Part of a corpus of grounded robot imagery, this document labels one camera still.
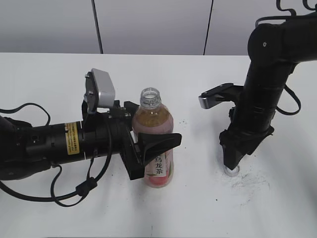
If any white bottle cap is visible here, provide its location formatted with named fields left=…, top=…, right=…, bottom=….
left=224, top=165, right=240, bottom=177

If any peach oolong tea bottle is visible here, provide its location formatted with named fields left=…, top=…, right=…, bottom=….
left=131, top=87, right=175, bottom=188

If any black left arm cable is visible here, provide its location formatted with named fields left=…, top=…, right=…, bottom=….
left=0, top=103, right=112, bottom=207

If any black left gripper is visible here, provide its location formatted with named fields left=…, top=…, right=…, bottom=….
left=81, top=100, right=182, bottom=180

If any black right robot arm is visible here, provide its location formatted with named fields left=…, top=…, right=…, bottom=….
left=218, top=12, right=317, bottom=170

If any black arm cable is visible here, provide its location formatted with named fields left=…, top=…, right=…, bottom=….
left=0, top=103, right=112, bottom=207
left=254, top=0, right=317, bottom=116

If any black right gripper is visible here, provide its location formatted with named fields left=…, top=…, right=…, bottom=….
left=219, top=126, right=274, bottom=171

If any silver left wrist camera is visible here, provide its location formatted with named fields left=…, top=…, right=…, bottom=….
left=84, top=68, right=115, bottom=114

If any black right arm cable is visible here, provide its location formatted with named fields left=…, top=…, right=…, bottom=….
left=254, top=0, right=317, bottom=116

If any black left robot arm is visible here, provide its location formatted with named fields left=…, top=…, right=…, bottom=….
left=0, top=101, right=182, bottom=180

